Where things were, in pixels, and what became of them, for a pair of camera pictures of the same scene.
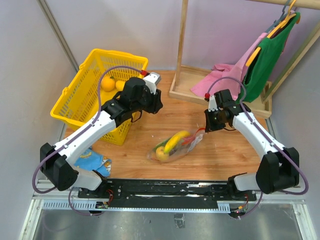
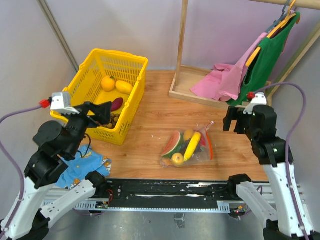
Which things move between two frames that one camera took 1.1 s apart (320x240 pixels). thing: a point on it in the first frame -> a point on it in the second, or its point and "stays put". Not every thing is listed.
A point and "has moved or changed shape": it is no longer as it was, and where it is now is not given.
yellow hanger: (288, 16) stays put
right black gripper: (210, 126) -> (235, 113)
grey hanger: (280, 17) stays put
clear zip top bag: (173, 147) has moved or changed shape
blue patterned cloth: (90, 160) stays put
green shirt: (263, 67) stays put
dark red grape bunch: (173, 151) -> (198, 149)
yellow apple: (160, 153) -> (177, 158)
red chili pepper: (187, 139) -> (203, 141)
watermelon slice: (161, 144) -> (172, 145)
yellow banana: (172, 142) -> (192, 146)
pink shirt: (226, 77) stays put
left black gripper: (156, 103) -> (102, 112)
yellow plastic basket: (78, 105) stays put
